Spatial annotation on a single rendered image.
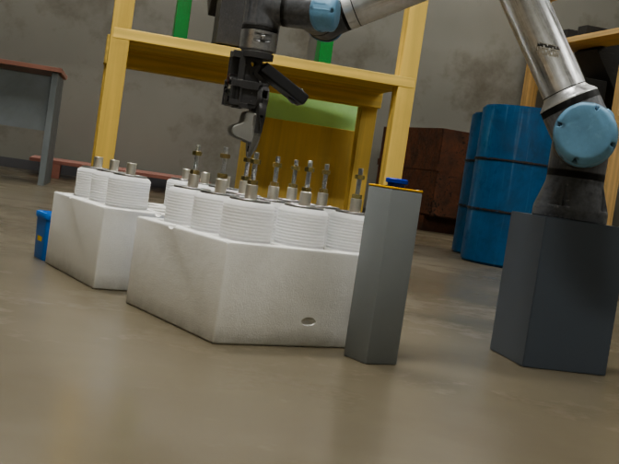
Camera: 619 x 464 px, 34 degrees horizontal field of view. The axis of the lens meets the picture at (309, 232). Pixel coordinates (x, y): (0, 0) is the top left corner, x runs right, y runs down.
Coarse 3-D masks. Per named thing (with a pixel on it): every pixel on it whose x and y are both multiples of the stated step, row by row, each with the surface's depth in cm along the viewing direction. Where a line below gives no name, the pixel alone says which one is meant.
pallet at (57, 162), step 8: (32, 160) 754; (40, 160) 756; (56, 160) 760; (64, 160) 800; (72, 160) 838; (56, 168) 759; (120, 168) 794; (56, 176) 759; (152, 176) 775; (160, 176) 777; (168, 176) 783; (176, 176) 824
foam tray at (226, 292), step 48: (144, 240) 203; (192, 240) 186; (144, 288) 201; (192, 288) 184; (240, 288) 177; (288, 288) 183; (336, 288) 189; (240, 336) 179; (288, 336) 184; (336, 336) 190
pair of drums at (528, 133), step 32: (480, 128) 508; (512, 128) 485; (544, 128) 481; (480, 160) 500; (512, 160) 484; (544, 160) 482; (480, 192) 497; (512, 192) 485; (480, 224) 495; (480, 256) 493
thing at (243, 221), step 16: (224, 208) 183; (240, 208) 180; (256, 208) 181; (272, 208) 183; (224, 224) 183; (240, 224) 181; (256, 224) 181; (272, 224) 185; (240, 240) 181; (256, 240) 181
